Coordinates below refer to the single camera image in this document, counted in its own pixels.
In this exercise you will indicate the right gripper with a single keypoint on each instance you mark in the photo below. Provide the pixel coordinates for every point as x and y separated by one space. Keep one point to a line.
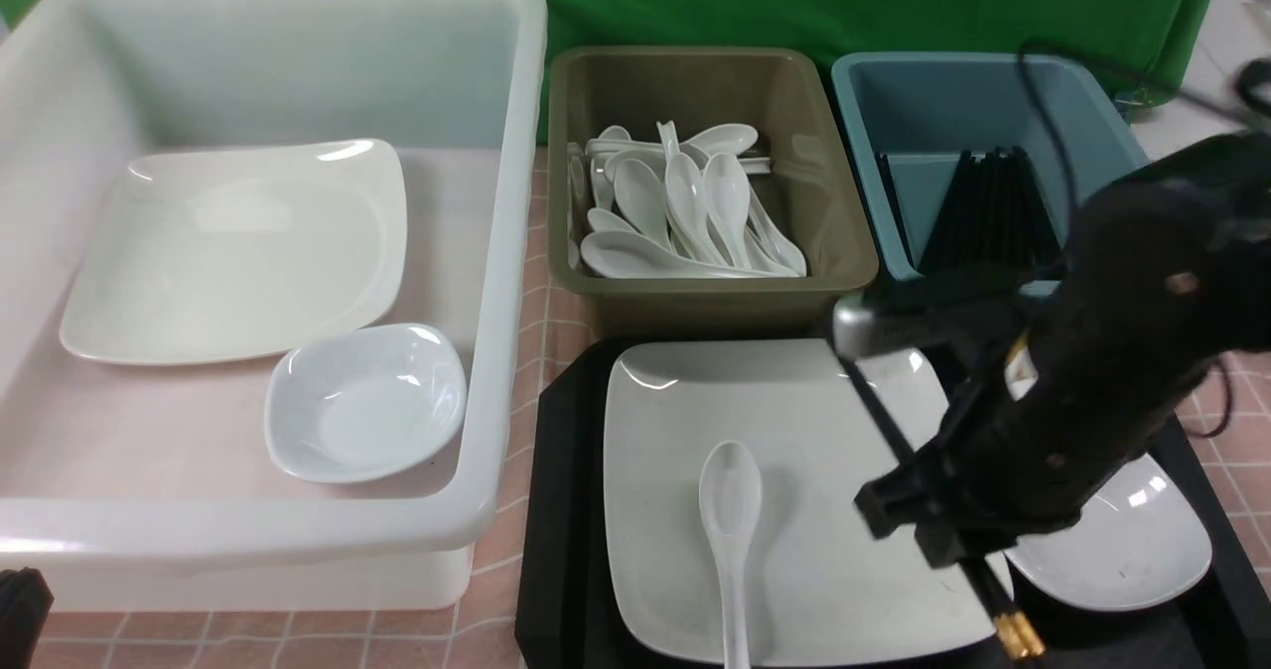
962 490

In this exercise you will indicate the small white bowl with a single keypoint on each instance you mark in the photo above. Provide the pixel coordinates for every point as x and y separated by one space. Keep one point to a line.
1138 543
363 406

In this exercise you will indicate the black chopstick pair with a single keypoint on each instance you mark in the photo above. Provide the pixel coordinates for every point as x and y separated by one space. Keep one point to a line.
1012 628

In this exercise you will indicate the white square rice plate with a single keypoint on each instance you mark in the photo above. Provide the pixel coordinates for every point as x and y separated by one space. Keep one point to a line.
821 590

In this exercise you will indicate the white ceramic soup spoon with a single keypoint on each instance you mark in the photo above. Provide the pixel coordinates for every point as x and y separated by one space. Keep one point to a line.
730 497

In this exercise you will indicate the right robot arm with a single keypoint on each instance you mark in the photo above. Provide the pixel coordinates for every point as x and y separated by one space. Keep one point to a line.
1078 363

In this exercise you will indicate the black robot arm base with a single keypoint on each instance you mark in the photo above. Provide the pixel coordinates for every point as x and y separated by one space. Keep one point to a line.
26 601

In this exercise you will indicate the white square plate in tub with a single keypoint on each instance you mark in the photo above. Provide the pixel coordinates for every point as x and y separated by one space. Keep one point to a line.
208 257

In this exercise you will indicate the pink checkered tablecloth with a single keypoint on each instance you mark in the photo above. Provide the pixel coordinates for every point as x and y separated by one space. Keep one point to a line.
151 618

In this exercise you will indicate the bundle of black chopsticks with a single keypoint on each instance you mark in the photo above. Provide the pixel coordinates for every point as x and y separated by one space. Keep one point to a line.
969 210

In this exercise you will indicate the blue plastic bin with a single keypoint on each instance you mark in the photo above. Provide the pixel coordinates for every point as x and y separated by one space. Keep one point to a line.
909 117

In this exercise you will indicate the olive green plastic bin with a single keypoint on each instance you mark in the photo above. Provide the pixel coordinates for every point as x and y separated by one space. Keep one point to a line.
811 194

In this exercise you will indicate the pile of white spoons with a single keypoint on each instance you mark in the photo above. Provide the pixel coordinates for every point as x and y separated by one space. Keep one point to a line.
676 208

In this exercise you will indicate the black plastic serving tray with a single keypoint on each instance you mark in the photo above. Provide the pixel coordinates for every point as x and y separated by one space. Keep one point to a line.
567 616

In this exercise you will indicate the small white bowl in tub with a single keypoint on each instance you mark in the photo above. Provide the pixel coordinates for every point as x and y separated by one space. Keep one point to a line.
363 406

